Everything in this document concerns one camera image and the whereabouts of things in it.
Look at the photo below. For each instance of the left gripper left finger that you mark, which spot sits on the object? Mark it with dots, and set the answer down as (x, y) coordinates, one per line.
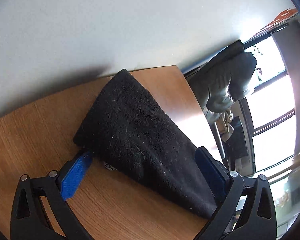
(40, 210)

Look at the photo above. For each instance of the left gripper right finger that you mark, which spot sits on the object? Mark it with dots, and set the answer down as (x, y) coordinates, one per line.
(245, 208)

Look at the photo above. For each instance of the black fleece jacket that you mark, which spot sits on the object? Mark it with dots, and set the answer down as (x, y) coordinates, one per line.
(127, 129)

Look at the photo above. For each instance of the beige cloth pile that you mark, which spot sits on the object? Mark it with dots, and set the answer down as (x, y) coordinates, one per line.
(225, 120)

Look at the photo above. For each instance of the dark green leather armchair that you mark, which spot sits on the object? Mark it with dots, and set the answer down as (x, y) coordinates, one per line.
(223, 80)

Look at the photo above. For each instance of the green potted plant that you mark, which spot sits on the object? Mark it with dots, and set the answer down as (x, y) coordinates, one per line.
(258, 55)

